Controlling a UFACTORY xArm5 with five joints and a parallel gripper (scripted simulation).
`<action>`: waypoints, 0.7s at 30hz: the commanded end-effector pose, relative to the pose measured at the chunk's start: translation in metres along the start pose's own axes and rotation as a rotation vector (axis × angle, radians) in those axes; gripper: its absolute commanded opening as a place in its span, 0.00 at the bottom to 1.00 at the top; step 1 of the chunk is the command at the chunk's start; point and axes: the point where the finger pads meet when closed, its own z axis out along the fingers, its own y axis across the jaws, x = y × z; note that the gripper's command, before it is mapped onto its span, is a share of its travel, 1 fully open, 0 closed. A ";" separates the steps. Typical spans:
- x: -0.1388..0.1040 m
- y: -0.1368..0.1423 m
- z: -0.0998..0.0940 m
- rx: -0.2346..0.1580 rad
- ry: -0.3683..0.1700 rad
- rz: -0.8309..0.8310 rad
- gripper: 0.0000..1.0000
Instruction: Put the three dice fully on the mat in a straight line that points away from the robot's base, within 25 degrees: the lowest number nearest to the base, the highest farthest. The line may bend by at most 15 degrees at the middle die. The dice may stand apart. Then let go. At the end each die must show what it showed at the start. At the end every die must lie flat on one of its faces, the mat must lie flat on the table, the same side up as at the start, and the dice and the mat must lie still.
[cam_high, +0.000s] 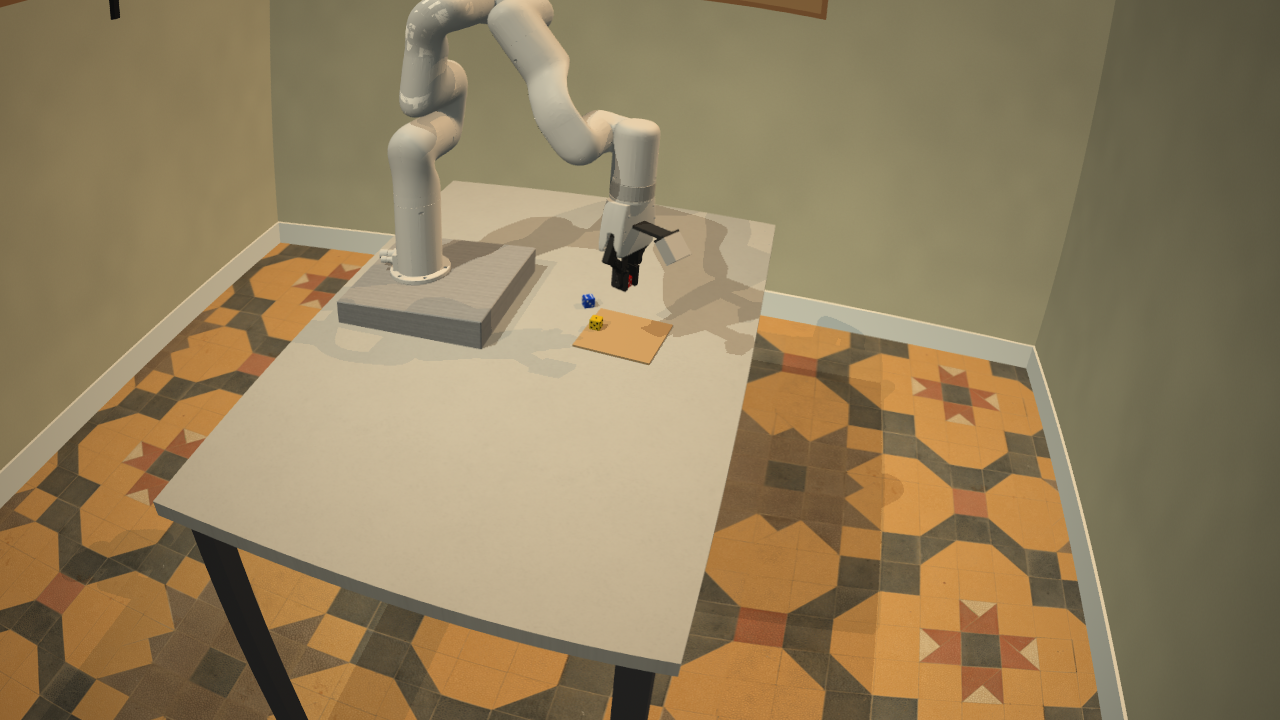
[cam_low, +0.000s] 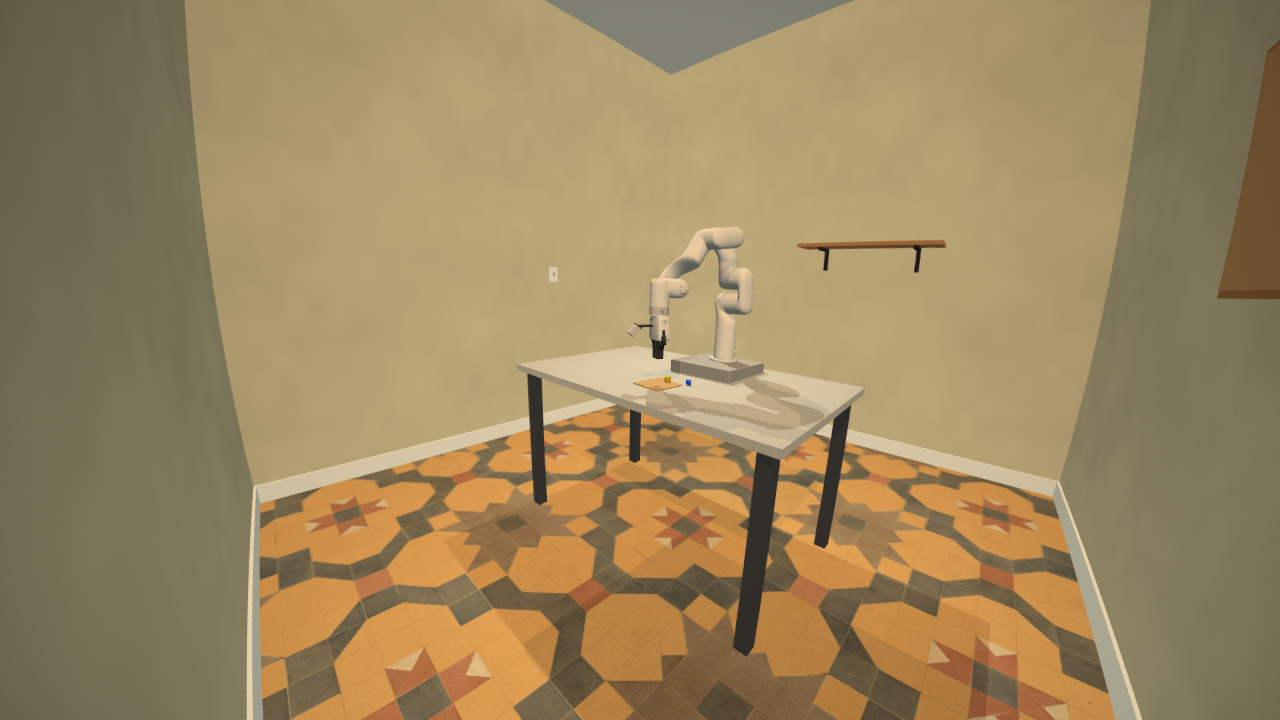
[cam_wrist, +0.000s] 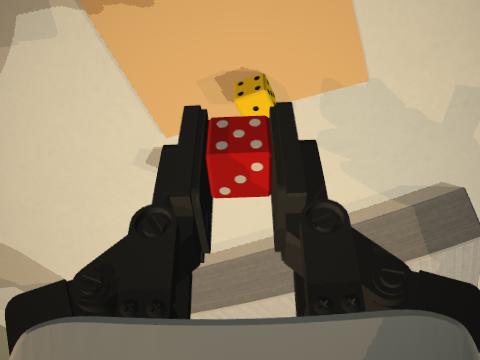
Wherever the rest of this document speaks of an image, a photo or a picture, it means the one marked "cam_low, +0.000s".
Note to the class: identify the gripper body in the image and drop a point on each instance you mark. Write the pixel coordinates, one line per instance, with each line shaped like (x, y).
(660, 323)

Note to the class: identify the orange mat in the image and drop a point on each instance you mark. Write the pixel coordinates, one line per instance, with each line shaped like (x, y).
(657, 384)

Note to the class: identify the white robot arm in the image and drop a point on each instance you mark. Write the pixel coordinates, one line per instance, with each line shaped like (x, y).
(730, 277)

